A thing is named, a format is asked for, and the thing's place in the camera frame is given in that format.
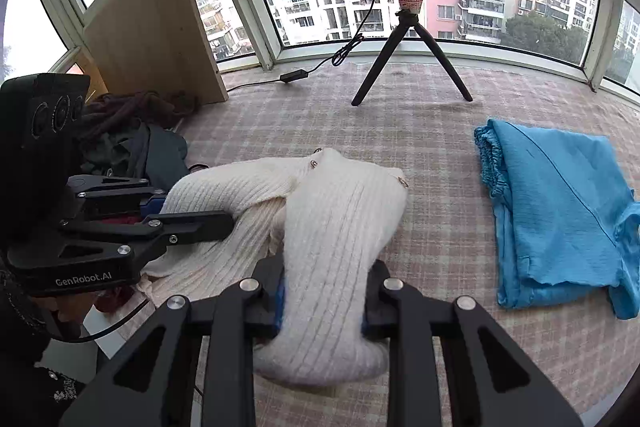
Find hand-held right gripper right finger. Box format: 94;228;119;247
361;259;583;427

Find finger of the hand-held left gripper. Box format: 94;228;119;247
59;209;237;249
66;174;167;218

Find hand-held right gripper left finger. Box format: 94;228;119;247
60;254;287;427

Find white ribbed knit sweater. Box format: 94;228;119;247
135;148;410;389

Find dark teal garment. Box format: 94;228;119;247
80;112;190;192

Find brown fleece garment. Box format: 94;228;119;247
82;89;201;142

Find red garment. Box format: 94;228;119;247
95;213;145;314

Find wooden board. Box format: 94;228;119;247
65;0;230;105

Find white panel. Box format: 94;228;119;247
37;307;118;385

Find plaid mat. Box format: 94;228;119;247
135;62;640;427

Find blue garment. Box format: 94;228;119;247
474;118;640;320

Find black mini tripod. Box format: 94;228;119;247
351;0;473;106

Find green trees outside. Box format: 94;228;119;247
500;12;589;64

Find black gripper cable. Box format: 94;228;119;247
75;297;151;344

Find black ring light cable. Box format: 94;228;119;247
227;0;386;92

